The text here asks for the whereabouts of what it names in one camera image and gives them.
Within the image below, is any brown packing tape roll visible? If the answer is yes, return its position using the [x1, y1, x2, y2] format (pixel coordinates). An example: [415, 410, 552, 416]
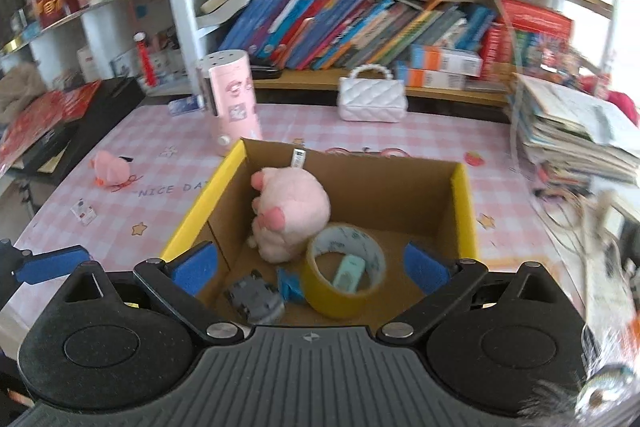
[301, 222, 388, 320]

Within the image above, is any large pink plush pig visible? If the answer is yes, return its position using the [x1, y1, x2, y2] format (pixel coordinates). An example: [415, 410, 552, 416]
[247, 148, 332, 264]

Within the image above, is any small blue packet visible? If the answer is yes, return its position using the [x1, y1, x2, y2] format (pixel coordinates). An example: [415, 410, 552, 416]
[167, 96, 203, 116]

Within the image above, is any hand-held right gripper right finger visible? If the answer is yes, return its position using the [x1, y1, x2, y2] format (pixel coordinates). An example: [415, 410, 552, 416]
[377, 241, 576, 344]

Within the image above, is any red printed book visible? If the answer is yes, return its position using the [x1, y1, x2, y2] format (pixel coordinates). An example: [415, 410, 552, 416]
[0, 79, 103, 168]

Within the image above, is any small blue plastic item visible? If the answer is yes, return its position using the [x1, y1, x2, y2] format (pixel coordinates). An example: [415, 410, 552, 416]
[276, 267, 307, 305]

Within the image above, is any small white card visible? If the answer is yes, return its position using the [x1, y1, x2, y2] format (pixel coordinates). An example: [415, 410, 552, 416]
[70, 201, 97, 224]

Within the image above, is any black box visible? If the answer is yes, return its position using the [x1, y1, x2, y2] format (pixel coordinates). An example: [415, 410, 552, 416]
[10, 77, 146, 172]

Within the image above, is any pink checked tablecloth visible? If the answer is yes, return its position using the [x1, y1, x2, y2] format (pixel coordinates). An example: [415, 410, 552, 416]
[0, 102, 586, 343]

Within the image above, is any row of colourful books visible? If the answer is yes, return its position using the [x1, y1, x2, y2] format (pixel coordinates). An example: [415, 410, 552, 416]
[217, 0, 501, 72]

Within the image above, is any pink cylindrical holder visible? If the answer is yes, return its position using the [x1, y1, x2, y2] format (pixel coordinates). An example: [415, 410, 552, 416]
[195, 49, 263, 158]

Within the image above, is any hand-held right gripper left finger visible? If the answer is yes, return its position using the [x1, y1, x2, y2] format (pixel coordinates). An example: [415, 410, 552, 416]
[50, 241, 251, 344]

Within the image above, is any red printed box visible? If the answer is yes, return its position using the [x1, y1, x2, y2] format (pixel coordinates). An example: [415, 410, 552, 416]
[492, 0, 575, 75]

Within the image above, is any grey toy car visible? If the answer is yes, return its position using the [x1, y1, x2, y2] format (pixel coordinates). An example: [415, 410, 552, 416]
[222, 269, 285, 325]

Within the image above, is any orange and white box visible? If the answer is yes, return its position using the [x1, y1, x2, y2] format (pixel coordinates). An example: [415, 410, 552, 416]
[410, 44, 483, 78]
[395, 64, 468, 90]

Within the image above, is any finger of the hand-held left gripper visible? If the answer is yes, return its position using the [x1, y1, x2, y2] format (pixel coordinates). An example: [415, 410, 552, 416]
[0, 238, 91, 285]

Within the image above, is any beige plush toy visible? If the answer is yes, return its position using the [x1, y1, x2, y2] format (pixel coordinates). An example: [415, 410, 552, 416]
[0, 62, 48, 122]

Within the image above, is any white quilted handbag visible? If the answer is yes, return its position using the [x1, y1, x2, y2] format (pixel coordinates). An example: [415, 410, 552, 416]
[337, 64, 407, 124]

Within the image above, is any yellow cardboard box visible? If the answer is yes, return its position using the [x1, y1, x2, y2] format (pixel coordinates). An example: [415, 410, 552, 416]
[159, 137, 481, 333]

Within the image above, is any small pink plush toy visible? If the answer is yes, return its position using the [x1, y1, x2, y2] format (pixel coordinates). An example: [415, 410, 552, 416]
[89, 150, 143, 194]

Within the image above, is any mint green correction tape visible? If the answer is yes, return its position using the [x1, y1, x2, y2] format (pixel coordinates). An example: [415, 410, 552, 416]
[331, 255, 368, 293]

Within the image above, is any white box red label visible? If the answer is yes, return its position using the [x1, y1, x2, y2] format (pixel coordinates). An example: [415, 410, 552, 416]
[77, 47, 101, 80]

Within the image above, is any red tassel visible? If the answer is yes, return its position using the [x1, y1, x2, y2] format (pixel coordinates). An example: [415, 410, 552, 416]
[132, 32, 158, 88]

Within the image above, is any stack of papers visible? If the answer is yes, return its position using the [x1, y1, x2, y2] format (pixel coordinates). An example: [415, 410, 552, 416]
[510, 74, 640, 185]

